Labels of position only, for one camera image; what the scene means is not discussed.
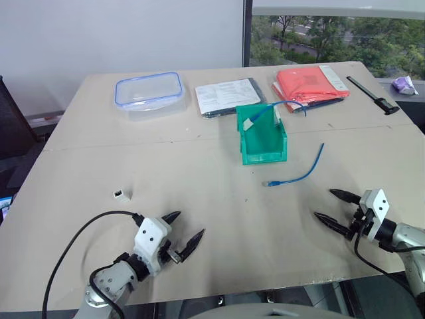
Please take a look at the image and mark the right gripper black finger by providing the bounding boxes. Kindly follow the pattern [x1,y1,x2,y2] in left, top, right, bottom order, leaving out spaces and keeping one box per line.
[313,211,353,239]
[329,189,362,206]

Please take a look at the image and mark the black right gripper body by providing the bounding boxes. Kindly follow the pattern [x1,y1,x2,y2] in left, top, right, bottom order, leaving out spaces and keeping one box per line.
[346,203,370,243]

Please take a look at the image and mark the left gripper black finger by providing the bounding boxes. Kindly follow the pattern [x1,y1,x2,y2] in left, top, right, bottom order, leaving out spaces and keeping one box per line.
[161,210,182,227]
[178,228,207,264]

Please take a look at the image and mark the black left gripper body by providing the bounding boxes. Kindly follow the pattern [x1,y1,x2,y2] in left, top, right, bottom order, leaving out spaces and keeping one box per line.
[158,241,183,266]

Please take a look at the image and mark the small white adapter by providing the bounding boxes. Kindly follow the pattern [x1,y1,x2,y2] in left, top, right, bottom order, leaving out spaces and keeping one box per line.
[112,189,133,202]

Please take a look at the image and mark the green plastic storage bin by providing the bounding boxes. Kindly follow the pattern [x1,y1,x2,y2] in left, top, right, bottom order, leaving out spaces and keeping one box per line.
[235,102,288,166]

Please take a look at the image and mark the black long hand tool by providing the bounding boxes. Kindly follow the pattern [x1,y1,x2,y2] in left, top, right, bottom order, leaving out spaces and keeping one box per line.
[345,75,400,116]

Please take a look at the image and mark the orange plastic packet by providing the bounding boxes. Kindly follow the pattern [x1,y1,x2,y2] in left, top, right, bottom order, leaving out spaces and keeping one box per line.
[271,66,351,114]

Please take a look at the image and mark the white label strip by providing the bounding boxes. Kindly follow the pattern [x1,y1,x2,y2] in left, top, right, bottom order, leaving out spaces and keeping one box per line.
[319,64,350,91]

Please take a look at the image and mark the clear container with blue rim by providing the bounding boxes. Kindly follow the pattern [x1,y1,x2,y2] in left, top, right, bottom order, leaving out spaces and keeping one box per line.
[114,71,189,122]

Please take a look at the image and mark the purple plastic bag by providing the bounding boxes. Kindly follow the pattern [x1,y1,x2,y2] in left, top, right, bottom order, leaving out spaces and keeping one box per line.
[391,75,419,96]

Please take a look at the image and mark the white printed paper sheet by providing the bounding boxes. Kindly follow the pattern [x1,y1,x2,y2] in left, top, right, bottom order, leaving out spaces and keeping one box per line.
[195,78,260,116]

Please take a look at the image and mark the small screen device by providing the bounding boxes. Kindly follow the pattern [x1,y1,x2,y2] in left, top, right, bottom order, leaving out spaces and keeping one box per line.
[0,196,14,221]

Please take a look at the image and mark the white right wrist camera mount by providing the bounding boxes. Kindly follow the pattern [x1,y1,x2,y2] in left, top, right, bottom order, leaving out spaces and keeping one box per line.
[359,188,390,243]

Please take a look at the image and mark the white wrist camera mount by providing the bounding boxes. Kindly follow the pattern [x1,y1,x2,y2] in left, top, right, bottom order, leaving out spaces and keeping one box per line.
[133,217,174,277]
[359,188,390,243]

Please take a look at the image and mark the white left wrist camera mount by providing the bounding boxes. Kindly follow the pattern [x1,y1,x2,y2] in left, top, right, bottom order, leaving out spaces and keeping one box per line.
[133,217,174,277]

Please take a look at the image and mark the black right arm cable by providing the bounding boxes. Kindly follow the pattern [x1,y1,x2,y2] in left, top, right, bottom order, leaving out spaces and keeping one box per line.
[353,212,390,276]

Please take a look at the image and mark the blue Ethernet cable loose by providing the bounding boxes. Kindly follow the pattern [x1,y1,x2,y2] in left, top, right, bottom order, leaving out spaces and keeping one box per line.
[262,142,325,188]

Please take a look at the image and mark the blue cable with white connector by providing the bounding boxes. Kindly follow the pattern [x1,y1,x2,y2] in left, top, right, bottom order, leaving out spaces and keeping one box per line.
[242,100,308,132]

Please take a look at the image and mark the black window frame post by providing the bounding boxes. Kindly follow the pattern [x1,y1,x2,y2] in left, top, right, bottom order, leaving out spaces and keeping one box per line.
[242,0,254,68]

